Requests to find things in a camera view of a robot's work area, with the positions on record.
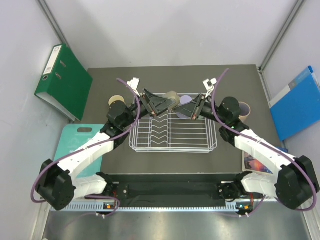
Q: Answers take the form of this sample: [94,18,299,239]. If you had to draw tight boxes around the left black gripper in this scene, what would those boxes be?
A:
[121,88,176,129]

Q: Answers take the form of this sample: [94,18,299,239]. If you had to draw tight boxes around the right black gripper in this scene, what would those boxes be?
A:
[173,93,228,126]

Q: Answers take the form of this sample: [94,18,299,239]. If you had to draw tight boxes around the lilac plastic cup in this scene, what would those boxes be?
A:
[176,95,193,119]

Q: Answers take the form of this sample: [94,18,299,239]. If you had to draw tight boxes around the small taupe ceramic mug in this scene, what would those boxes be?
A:
[162,91,180,111]

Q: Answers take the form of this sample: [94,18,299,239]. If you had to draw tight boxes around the cream mug black handle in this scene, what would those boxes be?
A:
[108,95,126,106]

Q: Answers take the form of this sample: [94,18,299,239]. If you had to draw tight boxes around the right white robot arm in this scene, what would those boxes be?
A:
[174,94,320,210]

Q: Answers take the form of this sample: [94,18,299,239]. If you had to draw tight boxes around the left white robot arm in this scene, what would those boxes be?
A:
[35,89,180,211]

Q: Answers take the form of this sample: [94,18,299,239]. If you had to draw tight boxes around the colourful book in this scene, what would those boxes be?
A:
[241,147,288,179]

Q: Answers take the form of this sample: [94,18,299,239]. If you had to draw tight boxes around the teal cutting board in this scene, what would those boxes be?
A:
[54,124,104,178]

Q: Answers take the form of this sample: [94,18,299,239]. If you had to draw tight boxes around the green lever arch binder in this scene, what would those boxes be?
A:
[34,44,93,122]

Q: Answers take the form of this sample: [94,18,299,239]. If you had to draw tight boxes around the blue folder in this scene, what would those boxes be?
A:
[268,65,320,141]

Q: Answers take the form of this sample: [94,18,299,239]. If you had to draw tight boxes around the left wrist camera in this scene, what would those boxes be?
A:
[127,77,140,89]

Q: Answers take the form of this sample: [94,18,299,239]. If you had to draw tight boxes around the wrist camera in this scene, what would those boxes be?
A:
[202,78,217,94]
[127,77,140,89]

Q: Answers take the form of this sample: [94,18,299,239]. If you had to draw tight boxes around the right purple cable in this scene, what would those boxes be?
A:
[211,67,320,212]

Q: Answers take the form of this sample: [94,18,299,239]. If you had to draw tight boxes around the purple cable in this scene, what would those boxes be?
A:
[211,67,320,212]
[30,78,142,203]

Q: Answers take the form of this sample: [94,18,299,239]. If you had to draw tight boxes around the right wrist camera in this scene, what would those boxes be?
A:
[202,78,217,94]

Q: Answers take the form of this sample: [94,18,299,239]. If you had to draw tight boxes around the white wire dish rack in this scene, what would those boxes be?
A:
[128,111,218,153]

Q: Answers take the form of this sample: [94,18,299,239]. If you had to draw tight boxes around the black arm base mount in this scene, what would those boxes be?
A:
[99,173,249,200]

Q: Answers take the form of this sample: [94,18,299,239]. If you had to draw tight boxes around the slotted cable duct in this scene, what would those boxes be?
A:
[49,201,253,213]

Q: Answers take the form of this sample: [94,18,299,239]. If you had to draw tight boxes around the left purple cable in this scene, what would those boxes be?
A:
[30,78,142,203]

